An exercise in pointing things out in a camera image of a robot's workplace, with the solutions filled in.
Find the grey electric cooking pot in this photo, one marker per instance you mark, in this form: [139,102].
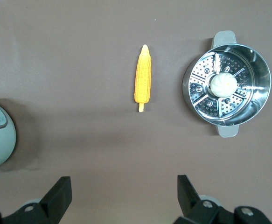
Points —
[2,140]

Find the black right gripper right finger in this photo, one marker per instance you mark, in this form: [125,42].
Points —
[189,200]

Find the brown table mat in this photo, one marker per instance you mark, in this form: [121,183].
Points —
[79,70]

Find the white steamed bun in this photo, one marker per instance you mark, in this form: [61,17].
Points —
[223,85]

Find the stainless steel steamer pot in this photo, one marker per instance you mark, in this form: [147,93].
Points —
[254,70]

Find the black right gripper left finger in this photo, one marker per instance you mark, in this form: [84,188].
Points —
[56,200]

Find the yellow corn cob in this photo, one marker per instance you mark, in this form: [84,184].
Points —
[143,79]

